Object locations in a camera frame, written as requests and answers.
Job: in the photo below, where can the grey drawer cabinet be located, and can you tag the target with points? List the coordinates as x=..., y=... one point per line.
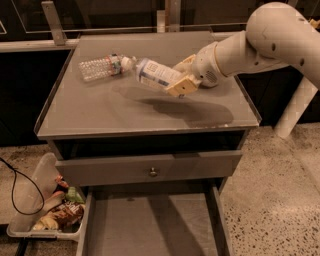
x=119, y=117

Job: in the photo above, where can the middle metal rail bracket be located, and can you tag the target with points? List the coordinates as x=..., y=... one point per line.
x=172, y=15

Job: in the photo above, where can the grey open middle drawer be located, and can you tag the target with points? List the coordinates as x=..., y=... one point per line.
x=167, y=219

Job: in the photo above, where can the horizontal metal ledge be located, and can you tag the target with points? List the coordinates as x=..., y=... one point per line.
x=190, y=40

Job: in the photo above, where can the yellow chip bag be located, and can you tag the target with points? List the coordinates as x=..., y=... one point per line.
x=46, y=223

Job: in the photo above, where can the brown snack bag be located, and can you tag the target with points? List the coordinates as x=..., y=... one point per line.
x=67, y=214

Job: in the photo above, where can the metal rail bracket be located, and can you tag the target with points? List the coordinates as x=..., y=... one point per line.
x=54, y=23
x=172, y=15

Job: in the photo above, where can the red snack packet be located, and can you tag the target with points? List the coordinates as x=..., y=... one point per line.
x=61, y=182

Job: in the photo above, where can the grey top drawer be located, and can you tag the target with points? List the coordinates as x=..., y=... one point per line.
x=135, y=169

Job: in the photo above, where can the clear plastic bin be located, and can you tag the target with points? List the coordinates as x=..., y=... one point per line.
x=36, y=199

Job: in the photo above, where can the clear crinkled water bottle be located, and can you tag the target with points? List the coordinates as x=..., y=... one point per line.
x=104, y=67

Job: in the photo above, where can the left metal rail bracket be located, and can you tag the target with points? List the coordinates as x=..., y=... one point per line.
x=54, y=23

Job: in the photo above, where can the green snack packet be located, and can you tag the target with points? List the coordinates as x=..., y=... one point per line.
x=73, y=196

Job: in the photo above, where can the white cylindrical post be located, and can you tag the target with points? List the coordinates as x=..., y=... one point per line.
x=297, y=105

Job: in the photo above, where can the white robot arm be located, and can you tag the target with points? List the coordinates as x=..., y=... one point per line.
x=276, y=36

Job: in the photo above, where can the brass drawer knob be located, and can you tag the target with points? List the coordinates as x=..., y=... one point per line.
x=153, y=172

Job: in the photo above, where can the blue plastic bottle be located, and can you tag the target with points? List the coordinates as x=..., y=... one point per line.
x=155, y=75

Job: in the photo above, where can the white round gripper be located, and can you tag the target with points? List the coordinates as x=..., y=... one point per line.
x=204, y=67

